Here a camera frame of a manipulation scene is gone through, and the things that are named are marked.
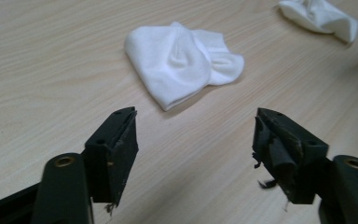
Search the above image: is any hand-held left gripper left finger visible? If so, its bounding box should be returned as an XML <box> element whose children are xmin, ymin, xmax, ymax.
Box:
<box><xmin>83</xmin><ymin>106</ymin><xmax>140</xmax><ymax>207</ymax></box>

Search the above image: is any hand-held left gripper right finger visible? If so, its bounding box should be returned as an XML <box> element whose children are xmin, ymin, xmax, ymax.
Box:
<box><xmin>252</xmin><ymin>107</ymin><xmax>330</xmax><ymax>205</ymax></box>

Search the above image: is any white ankle sock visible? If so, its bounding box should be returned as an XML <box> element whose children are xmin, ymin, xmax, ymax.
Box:
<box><xmin>123</xmin><ymin>21</ymin><xmax>245</xmax><ymax>112</ymax></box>
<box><xmin>277</xmin><ymin>0</ymin><xmax>358</xmax><ymax>44</ymax></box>

